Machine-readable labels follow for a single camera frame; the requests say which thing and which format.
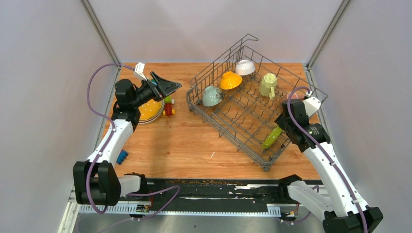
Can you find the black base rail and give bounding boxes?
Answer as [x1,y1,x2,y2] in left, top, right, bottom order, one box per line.
[128,178,309,217]

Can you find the white bowl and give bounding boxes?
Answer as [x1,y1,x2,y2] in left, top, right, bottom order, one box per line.
[235,59,256,76]

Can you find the blue toy brick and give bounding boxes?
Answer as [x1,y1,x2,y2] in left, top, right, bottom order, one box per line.
[116,150,129,165]

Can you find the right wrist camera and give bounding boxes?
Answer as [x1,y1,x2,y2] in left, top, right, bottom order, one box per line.
[303,96,321,117]

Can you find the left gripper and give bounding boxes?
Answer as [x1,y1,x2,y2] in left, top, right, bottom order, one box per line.
[131,72,181,108]

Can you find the pale yellow mug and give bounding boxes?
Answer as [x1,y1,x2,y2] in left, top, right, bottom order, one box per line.
[259,73,277,100]

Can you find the pale green bowl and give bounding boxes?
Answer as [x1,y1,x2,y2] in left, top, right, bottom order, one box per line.
[202,86,224,107]

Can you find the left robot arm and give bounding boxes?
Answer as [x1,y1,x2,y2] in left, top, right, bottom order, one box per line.
[73,71,182,206]

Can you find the red green toy bricks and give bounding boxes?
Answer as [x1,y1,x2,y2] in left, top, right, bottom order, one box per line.
[162,96,175,117]

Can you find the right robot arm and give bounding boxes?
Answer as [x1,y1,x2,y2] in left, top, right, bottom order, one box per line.
[276,97,383,233]

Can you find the grey wire dish rack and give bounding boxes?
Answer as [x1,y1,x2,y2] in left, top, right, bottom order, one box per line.
[186,33,327,171]

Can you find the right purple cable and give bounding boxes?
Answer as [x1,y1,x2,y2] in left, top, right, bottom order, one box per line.
[286,86,369,233]

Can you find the green polka dot plate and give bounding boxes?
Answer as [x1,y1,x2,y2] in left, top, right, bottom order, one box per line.
[261,126,283,150]

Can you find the yellow polka dot plate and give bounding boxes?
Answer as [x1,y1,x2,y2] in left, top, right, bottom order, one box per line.
[138,100,165,124]

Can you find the yellow bowl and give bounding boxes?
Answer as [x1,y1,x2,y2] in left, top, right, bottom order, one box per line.
[219,71,242,90]

